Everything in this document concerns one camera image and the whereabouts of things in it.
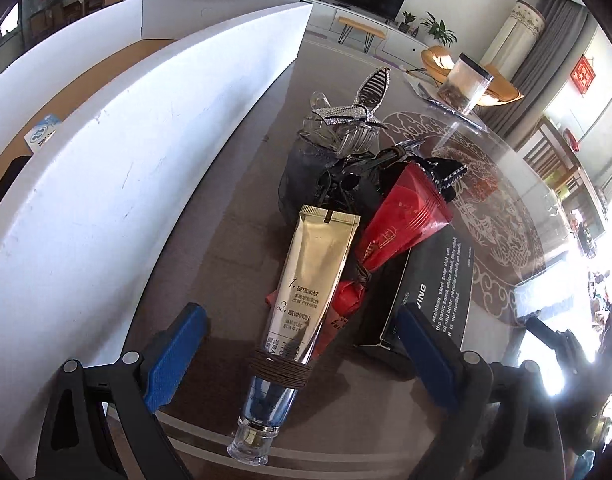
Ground rhinestone claw hair clip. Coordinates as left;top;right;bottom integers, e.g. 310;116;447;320
298;91;387;156

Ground black bow with rhinestone trim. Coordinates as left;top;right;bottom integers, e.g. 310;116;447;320
418;156;469;206

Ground red wall hanging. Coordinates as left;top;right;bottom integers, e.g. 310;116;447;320
570;55;597;95

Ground yellow lounge chair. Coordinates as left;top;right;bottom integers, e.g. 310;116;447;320
420;45;525;107

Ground blue and white small box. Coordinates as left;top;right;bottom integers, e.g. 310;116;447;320
25;114;63;153

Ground tall green potted plant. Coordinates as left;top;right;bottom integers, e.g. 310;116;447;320
420;11;457;48

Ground black printed box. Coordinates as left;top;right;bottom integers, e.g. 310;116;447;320
353;234;472;358

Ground white cardboard box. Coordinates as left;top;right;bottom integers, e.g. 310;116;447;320
0;0;314;418

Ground wooden bench with metal legs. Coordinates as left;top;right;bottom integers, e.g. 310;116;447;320
337;16;388;55

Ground white television cabinet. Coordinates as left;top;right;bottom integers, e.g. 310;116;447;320
286;0;437;56

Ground brown wooden chair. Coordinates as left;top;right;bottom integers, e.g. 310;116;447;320
523;115;604;201

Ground grey curtain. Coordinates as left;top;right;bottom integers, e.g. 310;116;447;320
510;0;599;136

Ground black plastic hair clip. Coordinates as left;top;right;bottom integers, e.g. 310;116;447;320
318;167;381;211

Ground clear plastic bag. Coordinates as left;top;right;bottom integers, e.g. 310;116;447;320
403;67;486;131

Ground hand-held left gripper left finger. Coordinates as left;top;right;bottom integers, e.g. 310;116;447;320
36;302;208;480

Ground gold cosmetic tube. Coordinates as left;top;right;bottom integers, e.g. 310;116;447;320
227;204;361;465

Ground slim rhinestone hair clip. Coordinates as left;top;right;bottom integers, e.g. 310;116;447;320
353;66;391;111

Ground clear jar with black lid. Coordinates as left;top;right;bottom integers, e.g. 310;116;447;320
438;52;494;113

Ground rimless glasses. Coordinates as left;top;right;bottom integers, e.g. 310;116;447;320
373;136;427;167

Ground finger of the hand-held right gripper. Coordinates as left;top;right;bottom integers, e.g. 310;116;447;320
524;315;581;357

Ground red foil packet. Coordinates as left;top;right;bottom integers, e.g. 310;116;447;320
266;157;454;356

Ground black organza scrunchie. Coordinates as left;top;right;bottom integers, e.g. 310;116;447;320
278;137;381;226

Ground covered standing air conditioner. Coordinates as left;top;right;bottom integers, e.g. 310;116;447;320
478;0;546;78

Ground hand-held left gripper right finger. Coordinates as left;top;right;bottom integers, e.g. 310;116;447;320
396;304;561;480

